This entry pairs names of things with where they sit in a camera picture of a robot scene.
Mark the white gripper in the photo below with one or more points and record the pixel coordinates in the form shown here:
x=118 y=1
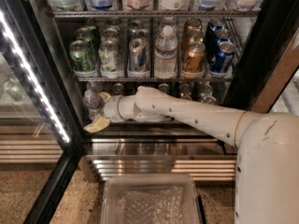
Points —
x=110 y=108

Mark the clear water bottle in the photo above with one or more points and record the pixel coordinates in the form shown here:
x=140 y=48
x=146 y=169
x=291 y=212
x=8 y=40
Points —
x=95 y=86
x=93 y=102

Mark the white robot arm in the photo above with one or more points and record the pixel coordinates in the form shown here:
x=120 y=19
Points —
x=267 y=167

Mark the glass fridge door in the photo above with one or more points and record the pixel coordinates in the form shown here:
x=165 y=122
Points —
x=36 y=165

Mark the middle shelf water bottle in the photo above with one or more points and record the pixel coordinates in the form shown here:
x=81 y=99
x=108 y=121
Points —
x=165 y=53

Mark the front gold can middle shelf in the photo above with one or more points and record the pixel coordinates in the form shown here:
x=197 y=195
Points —
x=194 y=57

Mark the gold can shelf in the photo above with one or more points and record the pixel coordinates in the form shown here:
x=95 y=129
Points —
x=194 y=57
x=192 y=36

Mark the steel fridge base grille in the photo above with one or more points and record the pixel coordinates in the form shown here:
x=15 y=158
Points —
x=204 y=158

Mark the front blue can middle shelf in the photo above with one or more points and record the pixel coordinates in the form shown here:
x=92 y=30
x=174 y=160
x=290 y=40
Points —
x=222 y=58

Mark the blue can shelf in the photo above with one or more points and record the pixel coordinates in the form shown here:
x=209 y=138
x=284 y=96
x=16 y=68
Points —
x=222 y=58
x=218 y=36

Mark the rear red soda can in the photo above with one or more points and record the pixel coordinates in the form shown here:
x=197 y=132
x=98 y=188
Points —
x=117 y=88

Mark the front 7UP can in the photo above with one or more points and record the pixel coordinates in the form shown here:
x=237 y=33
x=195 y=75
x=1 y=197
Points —
x=109 y=55

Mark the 7up can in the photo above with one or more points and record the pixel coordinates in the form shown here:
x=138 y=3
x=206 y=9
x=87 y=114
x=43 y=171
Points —
x=109 y=55
x=110 y=35

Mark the front green soda can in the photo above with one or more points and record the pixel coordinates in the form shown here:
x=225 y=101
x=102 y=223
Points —
x=81 y=56

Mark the green soda can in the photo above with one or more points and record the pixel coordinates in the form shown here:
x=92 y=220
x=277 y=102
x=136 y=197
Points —
x=81 y=56
x=87 y=36

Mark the front silver blue can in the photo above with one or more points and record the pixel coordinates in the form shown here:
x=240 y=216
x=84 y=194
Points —
x=138 y=56

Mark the rear blue Pepsi can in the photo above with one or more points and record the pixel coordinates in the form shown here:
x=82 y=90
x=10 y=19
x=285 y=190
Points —
x=164 y=88

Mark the rear gold soda can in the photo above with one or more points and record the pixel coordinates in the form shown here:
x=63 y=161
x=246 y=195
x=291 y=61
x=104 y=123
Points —
x=185 y=89

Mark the clear plastic bin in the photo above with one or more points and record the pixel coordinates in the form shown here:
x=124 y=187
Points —
x=116 y=186

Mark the rear silver soda can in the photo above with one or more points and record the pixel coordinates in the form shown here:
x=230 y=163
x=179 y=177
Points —
x=203 y=90

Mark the silver soda can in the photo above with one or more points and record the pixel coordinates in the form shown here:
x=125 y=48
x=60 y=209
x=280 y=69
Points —
x=210 y=100
x=203 y=90

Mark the front silver soda can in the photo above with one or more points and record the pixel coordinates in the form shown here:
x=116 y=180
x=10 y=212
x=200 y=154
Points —
x=210 y=100

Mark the bubble wrap sheet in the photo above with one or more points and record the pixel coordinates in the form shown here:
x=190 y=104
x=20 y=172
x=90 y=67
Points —
x=151 y=206

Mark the white LED light strip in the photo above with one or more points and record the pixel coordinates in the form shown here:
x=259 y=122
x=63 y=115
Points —
x=32 y=78

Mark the upper wire shelf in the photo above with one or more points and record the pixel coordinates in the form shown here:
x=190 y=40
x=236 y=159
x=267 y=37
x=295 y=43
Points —
x=151 y=14

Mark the wire shelf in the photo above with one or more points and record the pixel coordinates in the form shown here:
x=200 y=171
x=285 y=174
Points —
x=152 y=79
x=151 y=14

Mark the middle wire shelf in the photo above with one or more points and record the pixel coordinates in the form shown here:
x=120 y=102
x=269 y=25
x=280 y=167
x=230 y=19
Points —
x=152 y=79

